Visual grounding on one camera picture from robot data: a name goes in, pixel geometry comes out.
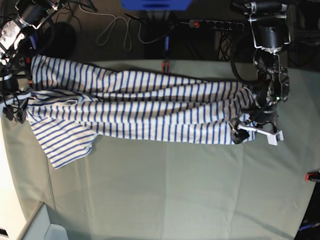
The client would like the red black clamp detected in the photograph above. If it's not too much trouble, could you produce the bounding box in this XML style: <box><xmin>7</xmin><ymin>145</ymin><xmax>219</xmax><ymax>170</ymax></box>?
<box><xmin>305</xmin><ymin>171</ymin><xmax>320</xmax><ymax>183</ymax></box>
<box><xmin>162</xmin><ymin>35</ymin><xmax>170</xmax><ymax>74</ymax></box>

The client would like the white power strip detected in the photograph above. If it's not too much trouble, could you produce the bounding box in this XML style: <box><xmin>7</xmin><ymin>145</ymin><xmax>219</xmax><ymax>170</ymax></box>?
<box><xmin>188</xmin><ymin>19</ymin><xmax>246</xmax><ymax>32</ymax></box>

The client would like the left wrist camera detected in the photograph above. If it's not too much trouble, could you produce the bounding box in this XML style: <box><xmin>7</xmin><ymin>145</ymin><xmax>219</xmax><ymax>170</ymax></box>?
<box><xmin>266</xmin><ymin>130</ymin><xmax>284</xmax><ymax>146</ymax></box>

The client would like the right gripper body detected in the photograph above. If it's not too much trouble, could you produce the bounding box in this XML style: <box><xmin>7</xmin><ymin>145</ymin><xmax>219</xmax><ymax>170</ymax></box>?
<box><xmin>0</xmin><ymin>87</ymin><xmax>33</xmax><ymax>124</ymax></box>

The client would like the grey looped cable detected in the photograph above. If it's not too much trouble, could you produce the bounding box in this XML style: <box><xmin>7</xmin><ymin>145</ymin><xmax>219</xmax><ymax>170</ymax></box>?
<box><xmin>77</xmin><ymin>0</ymin><xmax>141</xmax><ymax>52</ymax></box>

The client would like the red black clamp right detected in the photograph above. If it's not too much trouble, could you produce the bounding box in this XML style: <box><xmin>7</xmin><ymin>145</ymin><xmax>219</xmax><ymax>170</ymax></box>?
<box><xmin>305</xmin><ymin>171</ymin><xmax>320</xmax><ymax>183</ymax></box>

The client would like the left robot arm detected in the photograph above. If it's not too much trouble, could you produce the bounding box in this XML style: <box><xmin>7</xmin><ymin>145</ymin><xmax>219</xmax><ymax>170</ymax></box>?
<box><xmin>229</xmin><ymin>0</ymin><xmax>291</xmax><ymax>146</ymax></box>

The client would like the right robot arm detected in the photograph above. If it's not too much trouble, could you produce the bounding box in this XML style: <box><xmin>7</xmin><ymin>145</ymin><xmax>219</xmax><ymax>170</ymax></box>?
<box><xmin>0</xmin><ymin>0</ymin><xmax>65</xmax><ymax>121</ymax></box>

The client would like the black round stand base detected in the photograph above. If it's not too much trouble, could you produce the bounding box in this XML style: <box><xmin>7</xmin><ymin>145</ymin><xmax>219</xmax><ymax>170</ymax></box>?
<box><xmin>46</xmin><ymin>22</ymin><xmax>77</xmax><ymax>59</ymax></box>

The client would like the green table cloth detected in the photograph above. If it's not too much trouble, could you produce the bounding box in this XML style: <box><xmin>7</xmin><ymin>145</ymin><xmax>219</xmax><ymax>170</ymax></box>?
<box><xmin>2</xmin><ymin>69</ymin><xmax>320</xmax><ymax>240</ymax></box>

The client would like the red black clamp middle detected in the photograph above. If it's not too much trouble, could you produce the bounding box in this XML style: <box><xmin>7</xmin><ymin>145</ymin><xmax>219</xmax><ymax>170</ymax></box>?
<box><xmin>162</xmin><ymin>35</ymin><xmax>170</xmax><ymax>74</ymax></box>

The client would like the blue white striped t-shirt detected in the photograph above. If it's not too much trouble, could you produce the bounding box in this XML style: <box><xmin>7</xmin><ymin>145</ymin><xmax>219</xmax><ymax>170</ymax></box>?
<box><xmin>26</xmin><ymin>55</ymin><xmax>254</xmax><ymax>169</ymax></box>

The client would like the white plastic bin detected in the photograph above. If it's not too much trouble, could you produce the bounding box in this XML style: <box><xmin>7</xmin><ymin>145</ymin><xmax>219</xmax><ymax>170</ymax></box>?
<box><xmin>17</xmin><ymin>201</ymin><xmax>69</xmax><ymax>240</ymax></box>

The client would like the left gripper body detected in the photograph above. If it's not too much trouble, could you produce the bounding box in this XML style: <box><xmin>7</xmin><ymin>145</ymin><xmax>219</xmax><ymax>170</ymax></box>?
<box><xmin>228</xmin><ymin>102</ymin><xmax>281</xmax><ymax>145</ymax></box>

